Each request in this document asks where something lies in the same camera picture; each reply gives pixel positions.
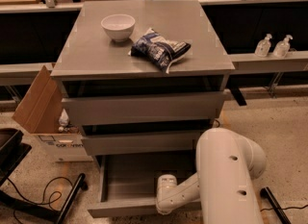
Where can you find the blue white snack bag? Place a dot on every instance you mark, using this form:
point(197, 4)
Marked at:
point(163, 53)

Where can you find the white bottle in box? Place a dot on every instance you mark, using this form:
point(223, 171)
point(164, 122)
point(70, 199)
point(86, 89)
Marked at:
point(64, 119)

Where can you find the grey drawer cabinet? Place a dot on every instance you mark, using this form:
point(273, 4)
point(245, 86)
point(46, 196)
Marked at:
point(86, 90)

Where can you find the grey bottom drawer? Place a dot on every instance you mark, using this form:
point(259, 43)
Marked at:
point(128, 182)

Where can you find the grey metal rail shelf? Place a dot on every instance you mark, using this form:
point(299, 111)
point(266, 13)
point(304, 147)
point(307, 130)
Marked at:
point(263, 62)

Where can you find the grey middle drawer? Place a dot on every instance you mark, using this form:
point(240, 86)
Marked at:
point(141, 142)

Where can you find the left clear pump bottle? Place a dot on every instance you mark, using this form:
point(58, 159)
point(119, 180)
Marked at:
point(263, 46)

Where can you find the right clear pump bottle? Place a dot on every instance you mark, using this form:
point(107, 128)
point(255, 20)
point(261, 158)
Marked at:
point(282, 47)

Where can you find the clear pump bottle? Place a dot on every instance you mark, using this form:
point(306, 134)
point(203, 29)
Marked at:
point(263, 46)
point(282, 47)

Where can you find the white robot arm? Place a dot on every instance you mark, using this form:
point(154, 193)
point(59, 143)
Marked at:
point(226, 164)

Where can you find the black stand leg right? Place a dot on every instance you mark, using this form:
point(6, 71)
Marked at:
point(266, 193)

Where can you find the open cardboard box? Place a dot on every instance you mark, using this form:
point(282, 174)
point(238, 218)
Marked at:
point(38, 113)

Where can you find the black bin on cart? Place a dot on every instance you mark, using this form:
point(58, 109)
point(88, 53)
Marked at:
point(10, 140)

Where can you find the grey top drawer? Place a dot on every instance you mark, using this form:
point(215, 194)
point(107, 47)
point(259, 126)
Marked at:
point(144, 108)

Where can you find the grey drawer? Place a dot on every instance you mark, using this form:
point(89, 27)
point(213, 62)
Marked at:
point(141, 142)
point(128, 182)
point(144, 108)

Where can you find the white ceramic bowl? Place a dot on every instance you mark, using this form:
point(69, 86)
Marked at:
point(118, 27)

